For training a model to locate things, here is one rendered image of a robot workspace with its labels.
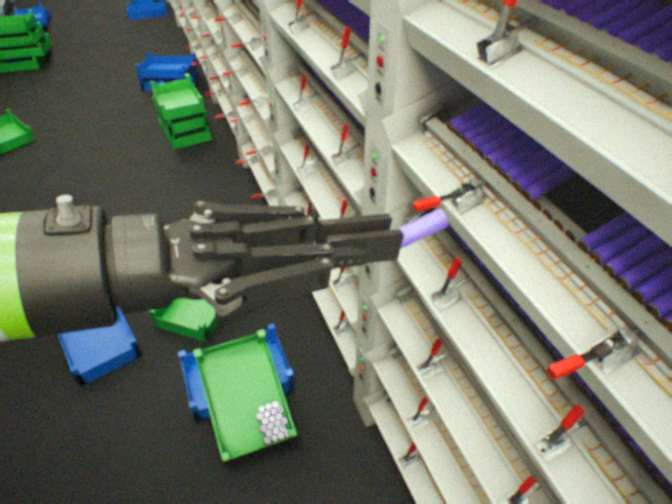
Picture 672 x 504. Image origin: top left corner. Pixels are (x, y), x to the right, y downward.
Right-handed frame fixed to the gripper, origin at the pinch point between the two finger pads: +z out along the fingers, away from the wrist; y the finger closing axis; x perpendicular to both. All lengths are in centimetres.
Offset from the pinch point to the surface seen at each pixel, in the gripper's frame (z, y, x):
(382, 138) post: 19.3, 35.0, 7.6
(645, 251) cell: 31.0, -5.8, 0.9
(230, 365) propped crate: 0, 61, 90
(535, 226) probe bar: 24.4, 3.5, 3.5
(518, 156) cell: 29.0, 14.8, 0.6
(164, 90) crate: -4, 234, 75
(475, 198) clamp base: 22.8, 13.1, 5.6
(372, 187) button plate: 20.7, 37.6, 18.5
